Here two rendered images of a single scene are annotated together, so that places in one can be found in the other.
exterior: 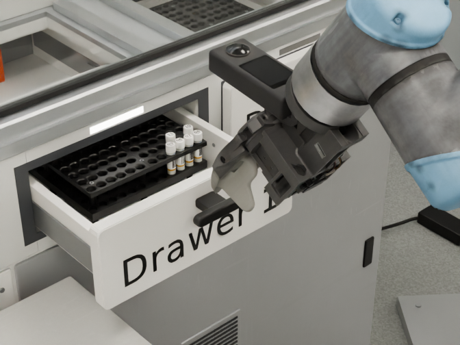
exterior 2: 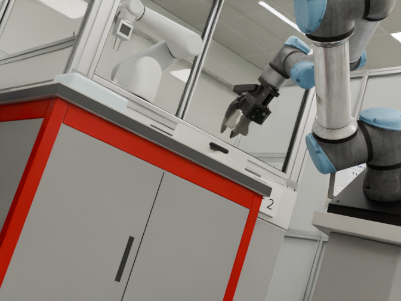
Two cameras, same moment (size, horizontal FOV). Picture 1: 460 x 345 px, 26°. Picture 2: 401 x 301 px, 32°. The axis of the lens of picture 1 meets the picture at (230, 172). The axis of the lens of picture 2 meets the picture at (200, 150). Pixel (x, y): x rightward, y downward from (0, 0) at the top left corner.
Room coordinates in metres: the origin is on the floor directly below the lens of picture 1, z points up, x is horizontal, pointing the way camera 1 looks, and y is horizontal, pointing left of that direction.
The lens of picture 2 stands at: (-1.20, -0.20, 0.40)
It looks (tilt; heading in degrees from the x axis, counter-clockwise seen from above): 13 degrees up; 7
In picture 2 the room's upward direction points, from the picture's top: 18 degrees clockwise
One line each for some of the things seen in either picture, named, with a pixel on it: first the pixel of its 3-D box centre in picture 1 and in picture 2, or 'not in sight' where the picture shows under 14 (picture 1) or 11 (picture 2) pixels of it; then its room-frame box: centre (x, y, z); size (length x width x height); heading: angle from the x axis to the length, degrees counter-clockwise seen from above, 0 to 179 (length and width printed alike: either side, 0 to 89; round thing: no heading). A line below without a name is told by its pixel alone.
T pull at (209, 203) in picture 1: (213, 205); (216, 147); (0.92, 0.02, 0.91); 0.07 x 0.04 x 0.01; 132
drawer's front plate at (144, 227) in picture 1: (199, 217); (208, 157); (0.94, 0.04, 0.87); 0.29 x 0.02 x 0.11; 132
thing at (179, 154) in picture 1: (146, 165); not in sight; (1.01, 0.10, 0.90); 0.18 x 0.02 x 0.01; 132
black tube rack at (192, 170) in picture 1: (99, 152); not in sight; (1.09, 0.17, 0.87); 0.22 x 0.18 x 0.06; 42
